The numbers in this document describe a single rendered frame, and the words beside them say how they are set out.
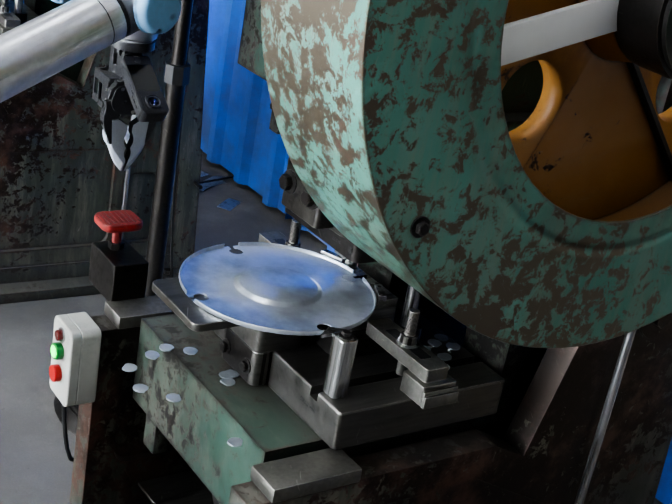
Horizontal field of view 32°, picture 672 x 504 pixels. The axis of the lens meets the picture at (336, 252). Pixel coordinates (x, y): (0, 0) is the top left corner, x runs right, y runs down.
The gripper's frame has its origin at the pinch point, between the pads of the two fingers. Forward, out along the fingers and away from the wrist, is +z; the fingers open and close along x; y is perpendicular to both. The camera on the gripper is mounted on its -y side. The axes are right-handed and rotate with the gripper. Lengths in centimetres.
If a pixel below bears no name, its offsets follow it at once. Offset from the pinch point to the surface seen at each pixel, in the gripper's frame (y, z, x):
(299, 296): -37.0, 6.4, -12.1
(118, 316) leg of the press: -11.2, 21.2, 3.5
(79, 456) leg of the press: -8.7, 48.5, 6.6
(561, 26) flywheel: -77, -44, -10
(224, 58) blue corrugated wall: 202, 43, -127
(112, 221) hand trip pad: -1.2, 9.3, 1.7
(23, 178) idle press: 121, 52, -27
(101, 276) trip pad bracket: -1.8, 18.8, 2.8
